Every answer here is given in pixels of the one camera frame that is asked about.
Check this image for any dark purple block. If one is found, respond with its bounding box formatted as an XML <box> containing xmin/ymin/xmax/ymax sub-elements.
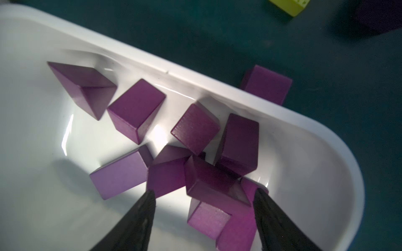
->
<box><xmin>147</xmin><ymin>145</ymin><xmax>193</xmax><ymax>198</ymax></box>

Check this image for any small purple cube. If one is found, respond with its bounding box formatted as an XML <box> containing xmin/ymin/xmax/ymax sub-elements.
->
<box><xmin>171</xmin><ymin>101</ymin><xmax>221</xmax><ymax>155</ymax></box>
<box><xmin>216</xmin><ymin>177</ymin><xmax>269</xmax><ymax>251</ymax></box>

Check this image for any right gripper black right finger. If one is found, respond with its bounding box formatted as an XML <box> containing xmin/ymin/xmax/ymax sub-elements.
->
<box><xmin>253</xmin><ymin>188</ymin><xmax>320</xmax><ymax>251</ymax></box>

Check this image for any lime green tall brick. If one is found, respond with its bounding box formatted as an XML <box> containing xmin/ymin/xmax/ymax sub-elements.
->
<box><xmin>269</xmin><ymin>0</ymin><xmax>310</xmax><ymax>17</ymax></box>

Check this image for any white plastic storage bin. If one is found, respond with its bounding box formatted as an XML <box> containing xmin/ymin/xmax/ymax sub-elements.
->
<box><xmin>1</xmin><ymin>4</ymin><xmax>365</xmax><ymax>251</ymax></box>

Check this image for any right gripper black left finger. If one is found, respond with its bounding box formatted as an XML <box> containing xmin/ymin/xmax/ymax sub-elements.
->
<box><xmin>92</xmin><ymin>190</ymin><xmax>156</xmax><ymax>251</ymax></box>

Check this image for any purple arch block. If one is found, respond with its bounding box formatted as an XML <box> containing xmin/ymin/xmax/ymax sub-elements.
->
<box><xmin>214</xmin><ymin>114</ymin><xmax>260</xmax><ymax>178</ymax></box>

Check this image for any purple brick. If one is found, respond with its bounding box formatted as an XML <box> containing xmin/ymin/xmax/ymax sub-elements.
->
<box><xmin>184</xmin><ymin>155</ymin><xmax>251</xmax><ymax>215</ymax></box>
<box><xmin>47</xmin><ymin>62</ymin><xmax>117</xmax><ymax>121</ymax></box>
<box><xmin>90</xmin><ymin>145</ymin><xmax>153</xmax><ymax>200</ymax></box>
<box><xmin>107</xmin><ymin>79</ymin><xmax>166</xmax><ymax>145</ymax></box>

